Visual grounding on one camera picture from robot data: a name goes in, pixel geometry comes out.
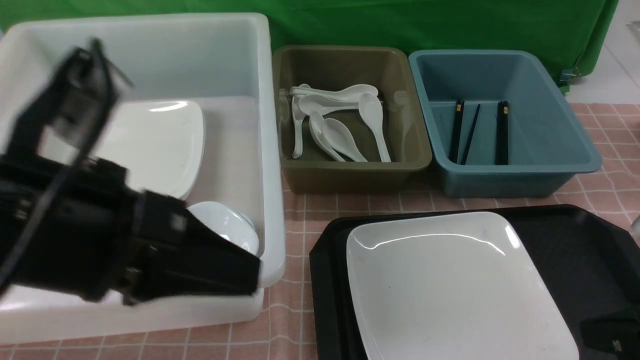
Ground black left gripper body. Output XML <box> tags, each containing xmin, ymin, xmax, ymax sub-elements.
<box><xmin>0</xmin><ymin>155</ymin><xmax>151</xmax><ymax>303</ymax></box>

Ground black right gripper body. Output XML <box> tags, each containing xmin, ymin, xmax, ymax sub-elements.
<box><xmin>580</xmin><ymin>305</ymin><xmax>640</xmax><ymax>358</ymax></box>

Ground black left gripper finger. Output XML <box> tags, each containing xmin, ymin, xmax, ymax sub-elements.
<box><xmin>122</xmin><ymin>193</ymin><xmax>261</xmax><ymax>306</ymax></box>

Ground white round sauce dish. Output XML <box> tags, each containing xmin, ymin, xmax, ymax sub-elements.
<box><xmin>187</xmin><ymin>201</ymin><xmax>238</xmax><ymax>246</ymax></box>

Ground white square rice plate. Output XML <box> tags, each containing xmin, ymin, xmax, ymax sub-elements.
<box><xmin>346</xmin><ymin>211</ymin><xmax>579</xmax><ymax>360</ymax></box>

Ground white ceramic soup spoon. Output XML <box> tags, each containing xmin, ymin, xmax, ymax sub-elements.
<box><xmin>322</xmin><ymin>118</ymin><xmax>368</xmax><ymax>163</ymax></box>

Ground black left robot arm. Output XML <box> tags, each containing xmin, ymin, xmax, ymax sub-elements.
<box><xmin>0</xmin><ymin>38</ymin><xmax>261</xmax><ymax>306</ymax></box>

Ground upper white square plate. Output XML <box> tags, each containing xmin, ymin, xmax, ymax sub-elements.
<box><xmin>40</xmin><ymin>100</ymin><xmax>206</xmax><ymax>201</ymax></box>

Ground small white sauce dish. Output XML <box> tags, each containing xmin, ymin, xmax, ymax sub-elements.
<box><xmin>234</xmin><ymin>212</ymin><xmax>260</xmax><ymax>256</ymax></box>

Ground black serving tray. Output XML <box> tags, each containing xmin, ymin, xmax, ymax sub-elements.
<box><xmin>310</xmin><ymin>203</ymin><xmax>639</xmax><ymax>360</ymax></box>

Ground pink checkered tablecloth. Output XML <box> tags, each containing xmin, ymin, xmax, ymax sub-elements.
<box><xmin>1</xmin><ymin>104</ymin><xmax>639</xmax><ymax>360</ymax></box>

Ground white spoon left vertical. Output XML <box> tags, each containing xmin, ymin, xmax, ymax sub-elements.
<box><xmin>291</xmin><ymin>91</ymin><xmax>306</xmax><ymax>160</ymax></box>

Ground white spoon centre diagonal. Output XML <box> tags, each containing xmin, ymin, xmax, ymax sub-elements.
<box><xmin>309</xmin><ymin>111</ymin><xmax>345</xmax><ymax>162</ymax></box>

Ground white spoon diagonal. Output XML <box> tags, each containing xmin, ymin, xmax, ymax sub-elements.
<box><xmin>358</xmin><ymin>92</ymin><xmax>392</xmax><ymax>163</ymax></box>
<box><xmin>309</xmin><ymin>111</ymin><xmax>345</xmax><ymax>162</ymax></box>

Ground large white plastic bin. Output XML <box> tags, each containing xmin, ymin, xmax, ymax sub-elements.
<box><xmin>1</xmin><ymin>13</ymin><xmax>286</xmax><ymax>346</ymax></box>

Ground white spoon middle horizontal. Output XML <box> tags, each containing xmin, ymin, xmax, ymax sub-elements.
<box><xmin>298</xmin><ymin>95</ymin><xmax>359</xmax><ymax>116</ymax></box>

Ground white spoon horizontal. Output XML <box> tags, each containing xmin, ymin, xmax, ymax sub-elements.
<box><xmin>289</xmin><ymin>84</ymin><xmax>379</xmax><ymax>103</ymax></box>
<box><xmin>298</xmin><ymin>95</ymin><xmax>359</xmax><ymax>116</ymax></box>

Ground blue plastic bin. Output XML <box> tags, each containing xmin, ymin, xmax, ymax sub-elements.
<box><xmin>408</xmin><ymin>49</ymin><xmax>602</xmax><ymax>198</ymax></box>

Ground white spoon top horizontal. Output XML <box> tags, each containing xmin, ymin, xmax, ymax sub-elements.
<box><xmin>289</xmin><ymin>84</ymin><xmax>379</xmax><ymax>103</ymax></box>

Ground white spoon right diagonal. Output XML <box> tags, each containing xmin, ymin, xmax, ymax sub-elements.
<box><xmin>358</xmin><ymin>92</ymin><xmax>392</xmax><ymax>163</ymax></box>

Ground black chopstick far left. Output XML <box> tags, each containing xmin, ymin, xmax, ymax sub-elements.
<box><xmin>448</xmin><ymin>100</ymin><xmax>466</xmax><ymax>164</ymax></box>

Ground black chopstick pair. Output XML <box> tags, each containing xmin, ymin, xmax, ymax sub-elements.
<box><xmin>494</xmin><ymin>101</ymin><xmax>505</xmax><ymax>166</ymax></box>
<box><xmin>500</xmin><ymin>101</ymin><xmax>510</xmax><ymax>166</ymax></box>

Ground black chopstick right pair left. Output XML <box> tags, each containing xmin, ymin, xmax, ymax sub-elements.
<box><xmin>494</xmin><ymin>101</ymin><xmax>505</xmax><ymax>166</ymax></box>

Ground black chopstick slanted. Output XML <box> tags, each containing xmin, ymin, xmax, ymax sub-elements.
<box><xmin>461</xmin><ymin>104</ymin><xmax>482</xmax><ymax>166</ymax></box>

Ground metal clamp on backdrop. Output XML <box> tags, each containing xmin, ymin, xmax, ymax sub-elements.
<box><xmin>558</xmin><ymin>67</ymin><xmax>582</xmax><ymax>88</ymax></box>

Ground olive brown plastic bin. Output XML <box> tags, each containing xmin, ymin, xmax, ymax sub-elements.
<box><xmin>273</xmin><ymin>45</ymin><xmax>433</xmax><ymax>194</ymax></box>

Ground green backdrop cloth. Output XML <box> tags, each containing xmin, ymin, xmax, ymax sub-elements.
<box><xmin>0</xmin><ymin>0</ymin><xmax>618</xmax><ymax>84</ymax></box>

